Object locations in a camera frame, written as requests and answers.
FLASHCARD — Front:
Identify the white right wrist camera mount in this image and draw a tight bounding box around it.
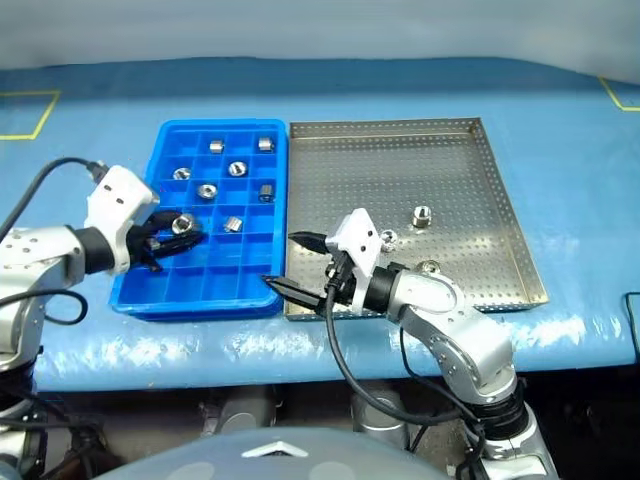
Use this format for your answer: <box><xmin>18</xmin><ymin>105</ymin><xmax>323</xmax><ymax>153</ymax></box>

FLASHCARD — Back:
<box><xmin>324</xmin><ymin>208</ymin><xmax>384</xmax><ymax>316</ymax></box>

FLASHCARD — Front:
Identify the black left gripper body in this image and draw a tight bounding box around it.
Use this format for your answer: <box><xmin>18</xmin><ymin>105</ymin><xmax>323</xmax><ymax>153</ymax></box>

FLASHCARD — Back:
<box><xmin>127</xmin><ymin>221</ymin><xmax>165</xmax><ymax>273</ymax></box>

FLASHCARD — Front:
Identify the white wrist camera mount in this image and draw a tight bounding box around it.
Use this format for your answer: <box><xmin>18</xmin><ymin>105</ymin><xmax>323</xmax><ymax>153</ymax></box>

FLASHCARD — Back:
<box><xmin>83</xmin><ymin>164</ymin><xmax>161</xmax><ymax>275</ymax></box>
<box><xmin>324</xmin><ymin>208</ymin><xmax>384</xmax><ymax>316</ymax></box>

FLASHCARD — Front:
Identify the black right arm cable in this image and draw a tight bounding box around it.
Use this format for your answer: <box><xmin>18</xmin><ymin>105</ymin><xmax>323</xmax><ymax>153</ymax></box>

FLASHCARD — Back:
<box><xmin>324</xmin><ymin>259</ymin><xmax>501</xmax><ymax>480</ymax></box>

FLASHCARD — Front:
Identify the blue compartment tray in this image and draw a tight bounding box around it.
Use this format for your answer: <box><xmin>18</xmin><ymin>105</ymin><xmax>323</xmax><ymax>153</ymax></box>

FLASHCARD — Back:
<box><xmin>109</xmin><ymin>118</ymin><xmax>289</xmax><ymax>322</ymax></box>

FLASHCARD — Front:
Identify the perforated metal tray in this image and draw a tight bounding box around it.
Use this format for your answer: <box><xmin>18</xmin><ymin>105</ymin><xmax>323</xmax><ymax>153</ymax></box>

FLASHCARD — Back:
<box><xmin>282</xmin><ymin>117</ymin><xmax>550</xmax><ymax>322</ymax></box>

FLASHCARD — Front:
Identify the grey rounded shape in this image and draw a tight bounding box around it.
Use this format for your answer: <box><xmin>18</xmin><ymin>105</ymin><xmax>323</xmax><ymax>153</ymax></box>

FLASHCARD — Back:
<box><xmin>218</xmin><ymin>387</ymin><xmax>277</xmax><ymax>427</ymax></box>
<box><xmin>349</xmin><ymin>384</ymin><xmax>410</xmax><ymax>447</ymax></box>

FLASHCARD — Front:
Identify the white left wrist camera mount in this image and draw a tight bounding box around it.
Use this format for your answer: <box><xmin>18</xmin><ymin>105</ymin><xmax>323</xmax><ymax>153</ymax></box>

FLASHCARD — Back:
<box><xmin>83</xmin><ymin>164</ymin><xmax>161</xmax><ymax>275</ymax></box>

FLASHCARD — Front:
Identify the grey robot torso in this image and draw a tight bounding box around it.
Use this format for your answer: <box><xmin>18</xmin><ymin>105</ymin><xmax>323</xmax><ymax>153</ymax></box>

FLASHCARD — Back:
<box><xmin>99</xmin><ymin>427</ymin><xmax>451</xmax><ymax>480</ymax></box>

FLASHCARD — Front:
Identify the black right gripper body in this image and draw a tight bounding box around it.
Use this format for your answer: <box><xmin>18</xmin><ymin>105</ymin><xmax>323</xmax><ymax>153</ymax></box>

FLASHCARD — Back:
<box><xmin>323</xmin><ymin>251</ymin><xmax>358</xmax><ymax>307</ymax></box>

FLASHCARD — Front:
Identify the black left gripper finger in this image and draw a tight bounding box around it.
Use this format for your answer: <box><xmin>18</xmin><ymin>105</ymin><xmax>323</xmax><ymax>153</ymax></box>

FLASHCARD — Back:
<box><xmin>149</xmin><ymin>210</ymin><xmax>180</xmax><ymax>237</ymax></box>
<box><xmin>146</xmin><ymin>231</ymin><xmax>207</xmax><ymax>259</ymax></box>

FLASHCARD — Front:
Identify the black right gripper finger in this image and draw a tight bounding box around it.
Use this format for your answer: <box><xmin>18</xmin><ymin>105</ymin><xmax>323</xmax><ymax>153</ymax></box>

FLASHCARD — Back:
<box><xmin>260</xmin><ymin>274</ymin><xmax>327</xmax><ymax>312</ymax></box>
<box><xmin>288</xmin><ymin>230</ymin><xmax>329</xmax><ymax>254</ymax></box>

